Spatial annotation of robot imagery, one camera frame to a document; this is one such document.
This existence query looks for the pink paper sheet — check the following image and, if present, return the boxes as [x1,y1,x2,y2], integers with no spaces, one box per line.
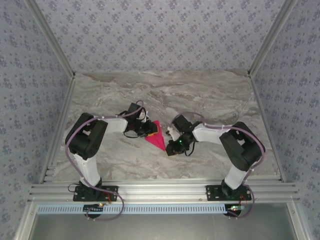
[144,120,166,153]

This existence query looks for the gripper thin black cable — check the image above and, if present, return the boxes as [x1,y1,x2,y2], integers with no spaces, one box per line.
[184,142,198,157]
[123,131,144,139]

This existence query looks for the light blue slotted cable duct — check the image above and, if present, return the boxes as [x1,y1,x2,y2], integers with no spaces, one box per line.
[37,204,247,215]

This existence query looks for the left black controller board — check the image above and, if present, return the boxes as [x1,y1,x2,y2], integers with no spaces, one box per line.
[83,203,105,215]

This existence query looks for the black controller board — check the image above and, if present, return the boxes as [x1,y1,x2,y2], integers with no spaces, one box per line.
[83,203,105,215]
[226,204,247,216]

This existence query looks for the aluminium mounting rail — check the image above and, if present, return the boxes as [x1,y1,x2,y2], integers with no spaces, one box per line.
[27,182,301,203]

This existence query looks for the grey metal sheet panel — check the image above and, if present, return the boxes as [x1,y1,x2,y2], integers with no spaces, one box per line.
[14,202,311,240]

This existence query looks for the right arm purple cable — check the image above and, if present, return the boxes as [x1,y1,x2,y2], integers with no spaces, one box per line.
[174,111,266,220]

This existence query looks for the aluminium frame post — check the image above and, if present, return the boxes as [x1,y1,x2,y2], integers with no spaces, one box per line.
[24,0,76,79]
[247,0,300,77]

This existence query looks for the right black controller board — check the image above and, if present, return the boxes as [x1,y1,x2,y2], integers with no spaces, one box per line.
[226,204,247,216]

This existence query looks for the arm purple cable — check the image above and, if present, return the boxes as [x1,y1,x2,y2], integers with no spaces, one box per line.
[174,111,266,220]
[64,99,147,222]

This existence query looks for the right gripper thin black cable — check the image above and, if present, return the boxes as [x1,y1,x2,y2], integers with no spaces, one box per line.
[184,142,198,157]

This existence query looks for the left gripper thin black cable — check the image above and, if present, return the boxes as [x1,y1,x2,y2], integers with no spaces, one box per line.
[123,131,144,139]

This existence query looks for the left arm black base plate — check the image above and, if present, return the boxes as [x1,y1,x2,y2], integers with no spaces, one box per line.
[72,185,119,202]

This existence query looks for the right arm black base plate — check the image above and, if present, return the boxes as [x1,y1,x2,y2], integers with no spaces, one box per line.
[205,184,252,202]

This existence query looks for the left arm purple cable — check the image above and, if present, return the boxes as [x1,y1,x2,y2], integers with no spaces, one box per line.
[64,99,147,222]

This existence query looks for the aluminium side rail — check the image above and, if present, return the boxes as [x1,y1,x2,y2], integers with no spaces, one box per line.
[38,76,77,185]
[249,74,286,183]

